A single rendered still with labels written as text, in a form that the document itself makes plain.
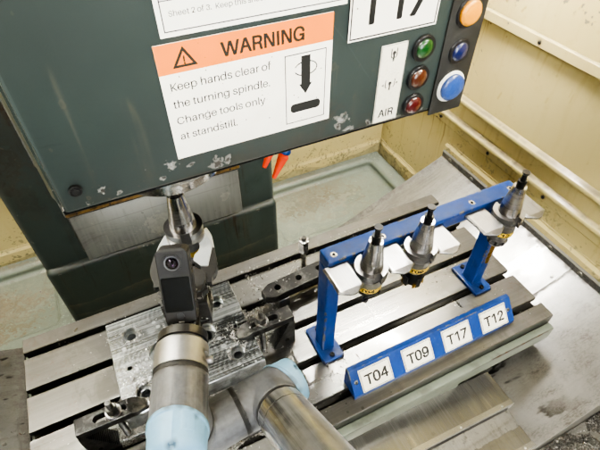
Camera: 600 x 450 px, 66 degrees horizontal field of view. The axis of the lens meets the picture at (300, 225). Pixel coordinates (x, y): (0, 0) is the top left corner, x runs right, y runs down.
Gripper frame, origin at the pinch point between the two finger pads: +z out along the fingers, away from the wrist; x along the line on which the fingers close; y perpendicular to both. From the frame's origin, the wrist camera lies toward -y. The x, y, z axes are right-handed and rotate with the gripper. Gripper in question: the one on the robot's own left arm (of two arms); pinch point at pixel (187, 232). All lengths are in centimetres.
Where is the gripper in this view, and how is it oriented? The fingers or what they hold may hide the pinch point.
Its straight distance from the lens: 81.0
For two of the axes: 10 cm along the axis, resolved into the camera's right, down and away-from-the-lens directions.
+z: -1.2, -7.2, 6.8
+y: 0.1, 6.9, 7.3
